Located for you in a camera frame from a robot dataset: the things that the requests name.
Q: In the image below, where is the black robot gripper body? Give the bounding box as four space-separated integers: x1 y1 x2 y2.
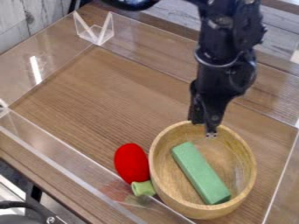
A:
189 49 257 109

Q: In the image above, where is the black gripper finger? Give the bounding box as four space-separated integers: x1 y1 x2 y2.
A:
204 102 228 138
188 94 204 124

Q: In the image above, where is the brown wooden bowl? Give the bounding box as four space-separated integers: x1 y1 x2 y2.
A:
148 121 257 220

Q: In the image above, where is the green rectangular block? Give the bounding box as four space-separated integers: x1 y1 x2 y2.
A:
172 142 231 205

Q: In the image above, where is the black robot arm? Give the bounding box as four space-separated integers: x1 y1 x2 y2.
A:
184 0 267 137

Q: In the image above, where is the red plush radish toy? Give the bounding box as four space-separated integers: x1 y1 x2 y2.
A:
113 143 154 197

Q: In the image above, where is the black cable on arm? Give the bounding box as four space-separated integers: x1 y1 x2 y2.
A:
228 52 259 97

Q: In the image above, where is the clear acrylic corner bracket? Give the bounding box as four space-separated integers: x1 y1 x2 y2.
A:
72 12 114 46

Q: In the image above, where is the black stand with cable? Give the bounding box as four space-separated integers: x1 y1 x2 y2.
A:
0 185 70 224

